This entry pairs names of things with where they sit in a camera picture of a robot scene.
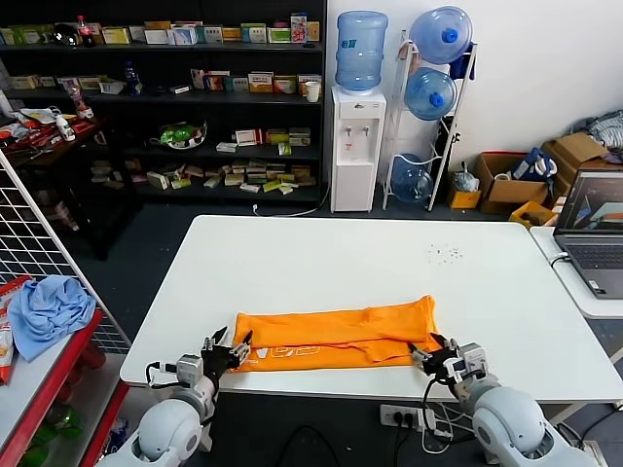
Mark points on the dark shiny bowl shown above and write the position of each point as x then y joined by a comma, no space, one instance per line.
65,35

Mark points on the orange rimmed cardboard box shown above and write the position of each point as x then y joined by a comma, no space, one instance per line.
516,194

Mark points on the small yellow carton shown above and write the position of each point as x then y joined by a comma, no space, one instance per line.
465,199

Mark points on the grey laptop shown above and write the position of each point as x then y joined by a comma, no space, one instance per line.
598,243

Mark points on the black tripod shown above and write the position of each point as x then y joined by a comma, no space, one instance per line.
448,138

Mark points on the yellow white medicine box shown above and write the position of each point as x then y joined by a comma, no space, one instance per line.
261,82

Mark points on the yellow green medicine box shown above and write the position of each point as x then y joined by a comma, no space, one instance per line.
276,136

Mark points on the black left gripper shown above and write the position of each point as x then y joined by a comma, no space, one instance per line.
219,362

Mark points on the white paper cup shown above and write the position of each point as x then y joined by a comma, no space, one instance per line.
313,92

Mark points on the crumpled white plastic bag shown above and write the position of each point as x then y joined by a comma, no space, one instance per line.
39,116

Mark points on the pink drink bottle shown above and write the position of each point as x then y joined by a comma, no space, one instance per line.
80,99

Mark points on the white orange medicine box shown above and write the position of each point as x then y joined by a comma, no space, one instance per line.
309,79

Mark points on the white table leg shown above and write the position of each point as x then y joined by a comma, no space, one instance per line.
208,438
557,416

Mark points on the tall white red box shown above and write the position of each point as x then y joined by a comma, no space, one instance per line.
299,27

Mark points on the clear plastic bag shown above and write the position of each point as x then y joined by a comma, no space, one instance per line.
465,179

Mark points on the scattered dark crumbs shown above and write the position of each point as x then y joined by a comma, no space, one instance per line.
445,253

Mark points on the orange t-shirt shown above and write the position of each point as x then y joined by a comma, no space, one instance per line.
316,331

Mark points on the black shelf unit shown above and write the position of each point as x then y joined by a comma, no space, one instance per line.
219,98

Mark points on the small green medicine box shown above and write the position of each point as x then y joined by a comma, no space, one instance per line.
285,149

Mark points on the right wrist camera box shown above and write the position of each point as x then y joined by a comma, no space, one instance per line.
474,362

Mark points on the blue white package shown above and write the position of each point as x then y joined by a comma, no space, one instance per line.
533,165

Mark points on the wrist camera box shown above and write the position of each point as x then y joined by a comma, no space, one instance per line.
189,368
474,362

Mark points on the white box orange lid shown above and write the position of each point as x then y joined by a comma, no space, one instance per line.
157,35

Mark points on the small flat white box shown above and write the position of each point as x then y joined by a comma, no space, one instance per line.
179,89

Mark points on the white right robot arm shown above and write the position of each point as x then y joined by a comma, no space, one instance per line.
506,423

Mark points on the flat white medicine box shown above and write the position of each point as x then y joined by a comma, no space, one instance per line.
227,147
252,187

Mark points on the white power strip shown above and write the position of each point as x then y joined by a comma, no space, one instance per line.
400,416

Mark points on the red frame cart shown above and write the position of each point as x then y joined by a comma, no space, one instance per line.
48,389

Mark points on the white side table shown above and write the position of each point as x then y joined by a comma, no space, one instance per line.
560,287

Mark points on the light blue crumpled cloth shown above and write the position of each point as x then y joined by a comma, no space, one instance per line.
48,311

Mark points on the white jug rack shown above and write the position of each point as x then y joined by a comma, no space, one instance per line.
396,121

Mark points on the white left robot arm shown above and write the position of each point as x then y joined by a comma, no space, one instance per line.
165,433

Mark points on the white plastic bottle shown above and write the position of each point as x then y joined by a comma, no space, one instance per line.
65,129

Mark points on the green white patterned bowl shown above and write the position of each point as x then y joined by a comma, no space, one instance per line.
182,135

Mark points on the open yellow carton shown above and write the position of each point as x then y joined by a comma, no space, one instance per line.
533,214

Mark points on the red packets pile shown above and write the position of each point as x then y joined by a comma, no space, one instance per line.
34,136

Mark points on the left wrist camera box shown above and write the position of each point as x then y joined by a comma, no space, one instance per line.
189,368

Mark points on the open white carton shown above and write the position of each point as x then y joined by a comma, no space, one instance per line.
111,87

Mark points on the dark brown wooden table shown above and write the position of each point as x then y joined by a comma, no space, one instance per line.
73,160

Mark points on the white box red stripe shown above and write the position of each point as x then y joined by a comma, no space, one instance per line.
249,137

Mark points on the green plastic bottles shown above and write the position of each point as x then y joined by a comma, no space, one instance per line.
53,428

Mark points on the pink white medicine box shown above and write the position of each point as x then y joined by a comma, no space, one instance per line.
197,79

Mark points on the large brown cardboard box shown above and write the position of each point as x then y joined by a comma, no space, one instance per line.
576,151

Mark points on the dark blue hanging cloth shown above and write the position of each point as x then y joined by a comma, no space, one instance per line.
465,63

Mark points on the small yellow medicine box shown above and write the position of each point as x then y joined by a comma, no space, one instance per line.
231,34

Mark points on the red snack bag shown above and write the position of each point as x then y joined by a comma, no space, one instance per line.
5,350

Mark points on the blue labelled water jug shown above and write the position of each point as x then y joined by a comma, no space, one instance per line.
361,53

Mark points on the cola bottle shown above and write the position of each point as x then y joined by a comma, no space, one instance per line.
86,31

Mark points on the grey blue clothes pile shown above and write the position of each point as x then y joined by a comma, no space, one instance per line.
603,131

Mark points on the white water dispenser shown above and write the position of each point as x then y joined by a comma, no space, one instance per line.
357,155

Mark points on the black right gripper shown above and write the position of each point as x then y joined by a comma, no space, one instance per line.
444,370

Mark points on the blue plastic bottle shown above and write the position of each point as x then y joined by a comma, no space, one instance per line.
132,80

